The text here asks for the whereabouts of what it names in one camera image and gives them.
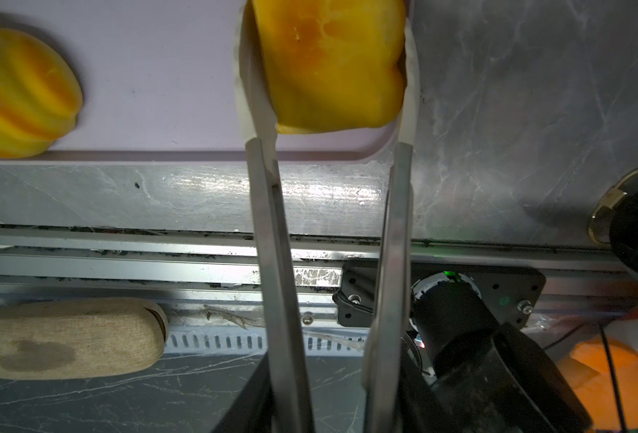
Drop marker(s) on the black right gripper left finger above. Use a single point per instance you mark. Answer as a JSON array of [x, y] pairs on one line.
[[252, 410]]

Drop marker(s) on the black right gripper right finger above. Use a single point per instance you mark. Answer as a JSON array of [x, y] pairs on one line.
[[419, 409]]

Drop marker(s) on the white handled tongs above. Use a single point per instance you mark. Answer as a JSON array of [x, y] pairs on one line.
[[275, 243]]

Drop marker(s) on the square toast slice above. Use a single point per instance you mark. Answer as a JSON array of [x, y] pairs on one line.
[[332, 65]]

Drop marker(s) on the small ridged shell bread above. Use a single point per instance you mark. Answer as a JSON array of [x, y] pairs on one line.
[[40, 96]]

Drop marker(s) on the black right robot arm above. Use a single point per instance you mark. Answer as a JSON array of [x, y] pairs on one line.
[[438, 361]]

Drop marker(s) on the brown stone-like sponge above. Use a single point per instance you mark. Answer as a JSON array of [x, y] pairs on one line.
[[80, 339]]

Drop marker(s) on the lilac silicone mat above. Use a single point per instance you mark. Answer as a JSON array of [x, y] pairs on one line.
[[180, 82]]

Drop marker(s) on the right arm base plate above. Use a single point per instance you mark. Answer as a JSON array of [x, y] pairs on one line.
[[510, 293]]

